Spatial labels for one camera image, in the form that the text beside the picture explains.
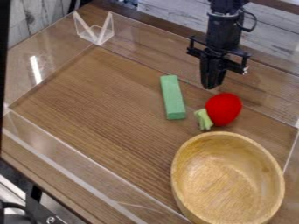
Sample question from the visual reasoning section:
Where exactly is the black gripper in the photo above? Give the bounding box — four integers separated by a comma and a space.
187, 11, 249, 89

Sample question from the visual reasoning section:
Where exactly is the red plush strawberry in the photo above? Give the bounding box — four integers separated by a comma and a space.
193, 93, 243, 130

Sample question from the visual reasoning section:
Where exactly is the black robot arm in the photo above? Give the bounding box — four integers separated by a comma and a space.
187, 0, 257, 89

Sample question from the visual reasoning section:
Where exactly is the green rectangular block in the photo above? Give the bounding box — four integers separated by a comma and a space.
160, 75, 187, 120

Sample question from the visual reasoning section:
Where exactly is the wooden bowl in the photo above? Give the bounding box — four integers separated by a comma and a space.
171, 131, 285, 224

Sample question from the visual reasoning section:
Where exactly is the clear acrylic tray wall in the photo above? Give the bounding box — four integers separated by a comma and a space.
1, 6, 299, 224

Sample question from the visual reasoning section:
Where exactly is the black table leg bracket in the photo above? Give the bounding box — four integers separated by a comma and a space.
25, 183, 67, 224

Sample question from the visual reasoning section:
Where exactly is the black cable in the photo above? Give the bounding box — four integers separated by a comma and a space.
0, 201, 28, 224

